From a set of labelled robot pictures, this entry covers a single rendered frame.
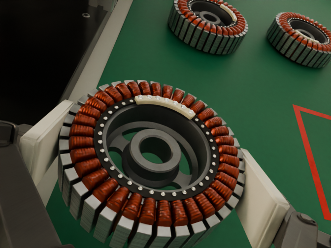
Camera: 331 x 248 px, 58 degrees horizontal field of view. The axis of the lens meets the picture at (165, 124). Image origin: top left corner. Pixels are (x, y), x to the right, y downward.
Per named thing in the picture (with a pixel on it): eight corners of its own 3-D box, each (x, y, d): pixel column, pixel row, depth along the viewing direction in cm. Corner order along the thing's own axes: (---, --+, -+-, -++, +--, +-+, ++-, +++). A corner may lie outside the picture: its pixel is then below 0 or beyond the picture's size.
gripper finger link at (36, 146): (26, 202, 13) (8, 198, 13) (66, 144, 20) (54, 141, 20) (38, 140, 12) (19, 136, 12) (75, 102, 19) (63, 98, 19)
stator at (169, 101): (226, 278, 17) (259, 256, 14) (25, 234, 15) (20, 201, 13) (221, 133, 25) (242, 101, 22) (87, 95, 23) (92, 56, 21)
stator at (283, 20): (272, 21, 55) (284, 2, 52) (328, 50, 53) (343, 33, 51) (258, 45, 47) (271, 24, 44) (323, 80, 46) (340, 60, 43)
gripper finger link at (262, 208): (277, 201, 14) (292, 205, 14) (237, 146, 20) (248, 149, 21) (253, 254, 15) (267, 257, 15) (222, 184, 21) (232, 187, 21)
